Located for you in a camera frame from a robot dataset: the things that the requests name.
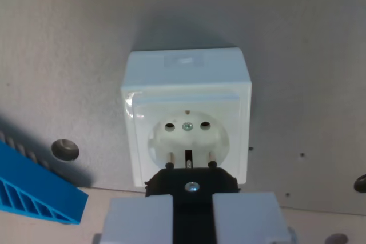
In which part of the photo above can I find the blue ribbed plastic part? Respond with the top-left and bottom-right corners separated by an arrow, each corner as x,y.
0,140 -> 90,226

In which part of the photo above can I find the black power plug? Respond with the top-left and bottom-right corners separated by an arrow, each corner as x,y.
144,151 -> 241,244

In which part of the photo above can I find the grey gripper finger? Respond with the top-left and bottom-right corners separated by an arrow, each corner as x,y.
213,191 -> 299,244
98,196 -> 174,244

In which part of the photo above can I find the white wall socket box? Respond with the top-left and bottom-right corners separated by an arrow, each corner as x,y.
120,47 -> 253,190

